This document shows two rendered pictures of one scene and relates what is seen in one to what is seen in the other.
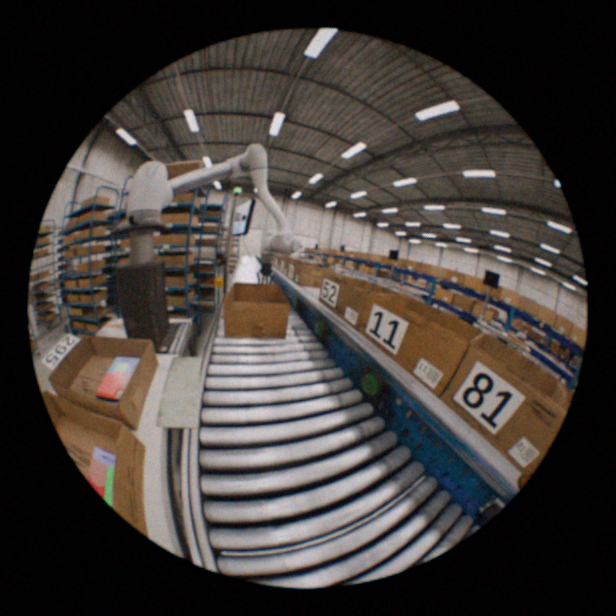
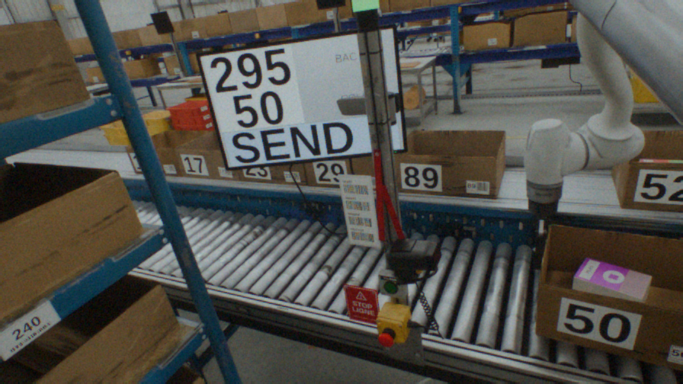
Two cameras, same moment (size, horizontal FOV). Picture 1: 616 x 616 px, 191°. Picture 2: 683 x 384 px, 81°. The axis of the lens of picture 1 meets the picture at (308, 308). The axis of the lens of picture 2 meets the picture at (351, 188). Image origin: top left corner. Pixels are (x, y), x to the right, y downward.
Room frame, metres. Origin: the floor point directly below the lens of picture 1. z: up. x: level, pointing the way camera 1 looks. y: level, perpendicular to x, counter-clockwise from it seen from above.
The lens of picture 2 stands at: (0.60, 1.28, 1.61)
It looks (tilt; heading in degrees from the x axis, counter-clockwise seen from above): 25 degrees down; 322
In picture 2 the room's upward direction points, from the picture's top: 9 degrees counter-clockwise
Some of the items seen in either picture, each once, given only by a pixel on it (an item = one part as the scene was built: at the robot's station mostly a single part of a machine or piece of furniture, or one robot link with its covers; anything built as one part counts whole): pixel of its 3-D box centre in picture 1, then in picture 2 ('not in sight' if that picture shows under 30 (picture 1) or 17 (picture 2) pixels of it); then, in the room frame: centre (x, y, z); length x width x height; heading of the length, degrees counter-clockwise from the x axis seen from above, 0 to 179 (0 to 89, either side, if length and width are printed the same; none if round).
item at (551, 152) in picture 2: (271, 240); (551, 149); (1.03, 0.29, 1.19); 0.13 x 0.11 x 0.16; 54
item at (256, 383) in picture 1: (278, 382); not in sight; (0.42, 0.06, 0.72); 0.52 x 0.05 x 0.05; 114
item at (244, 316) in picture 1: (255, 306); (625, 290); (0.82, 0.28, 0.83); 0.39 x 0.29 x 0.17; 20
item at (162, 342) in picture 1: (144, 302); not in sight; (0.41, 0.67, 0.91); 0.26 x 0.26 x 0.33; 29
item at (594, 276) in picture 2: not in sight; (610, 286); (0.87, 0.23, 0.79); 0.16 x 0.11 x 0.07; 4
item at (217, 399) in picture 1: (283, 396); not in sight; (0.36, 0.03, 0.72); 0.52 x 0.05 x 0.05; 114
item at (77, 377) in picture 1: (100, 373); not in sight; (0.08, 0.58, 0.80); 0.38 x 0.28 x 0.10; 117
